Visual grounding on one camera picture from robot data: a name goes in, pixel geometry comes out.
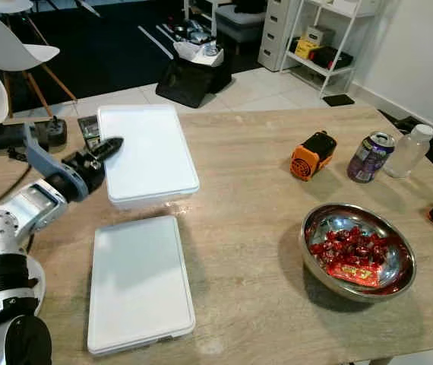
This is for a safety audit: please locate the round steel bowl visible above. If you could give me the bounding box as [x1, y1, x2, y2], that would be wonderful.
[299, 202, 417, 303]

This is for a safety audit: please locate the black case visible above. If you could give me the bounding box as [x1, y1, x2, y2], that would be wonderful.
[311, 46, 355, 72]

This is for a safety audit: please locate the white shelf rack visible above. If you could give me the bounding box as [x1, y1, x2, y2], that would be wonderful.
[283, 0, 378, 98]

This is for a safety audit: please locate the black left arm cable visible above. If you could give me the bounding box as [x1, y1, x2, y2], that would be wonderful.
[8, 161, 36, 210]

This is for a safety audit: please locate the beige box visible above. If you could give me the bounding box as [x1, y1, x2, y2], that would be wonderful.
[303, 24, 336, 47]

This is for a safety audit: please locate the small black square pad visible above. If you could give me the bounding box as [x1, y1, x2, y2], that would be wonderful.
[322, 93, 356, 108]

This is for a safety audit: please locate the black remote controller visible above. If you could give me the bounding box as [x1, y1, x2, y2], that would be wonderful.
[0, 117, 68, 154]

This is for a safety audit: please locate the plain white plate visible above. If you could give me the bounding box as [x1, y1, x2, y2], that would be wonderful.
[28, 255, 48, 311]

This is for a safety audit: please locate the orange black handheld device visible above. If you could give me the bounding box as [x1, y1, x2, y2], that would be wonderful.
[289, 130, 338, 183]

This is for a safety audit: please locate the small grey card box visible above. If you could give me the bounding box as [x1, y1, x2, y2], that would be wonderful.
[77, 115, 105, 151]

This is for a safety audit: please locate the black bag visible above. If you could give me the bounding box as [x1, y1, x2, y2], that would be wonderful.
[155, 59, 236, 110]

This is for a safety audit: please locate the white tub with glassware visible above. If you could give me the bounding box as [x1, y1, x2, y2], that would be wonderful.
[172, 19, 226, 67]

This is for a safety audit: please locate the black floor rug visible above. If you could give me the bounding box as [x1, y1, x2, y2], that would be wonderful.
[19, 0, 264, 116]

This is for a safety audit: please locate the purple drink can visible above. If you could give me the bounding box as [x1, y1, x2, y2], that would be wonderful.
[346, 131, 397, 184]

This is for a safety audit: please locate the yellow box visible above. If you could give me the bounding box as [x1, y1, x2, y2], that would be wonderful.
[294, 37, 321, 61]

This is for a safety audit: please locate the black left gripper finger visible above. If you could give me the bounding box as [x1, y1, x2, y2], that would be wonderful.
[92, 136, 125, 162]

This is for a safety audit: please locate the red wrapped candies heap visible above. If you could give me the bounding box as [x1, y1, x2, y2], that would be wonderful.
[311, 225, 393, 287]

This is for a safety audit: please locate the white drawer cabinet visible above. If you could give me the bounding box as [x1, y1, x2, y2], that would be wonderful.
[258, 0, 301, 74]

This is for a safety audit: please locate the clear plastic bottle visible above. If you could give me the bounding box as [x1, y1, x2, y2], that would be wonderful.
[383, 123, 433, 180]

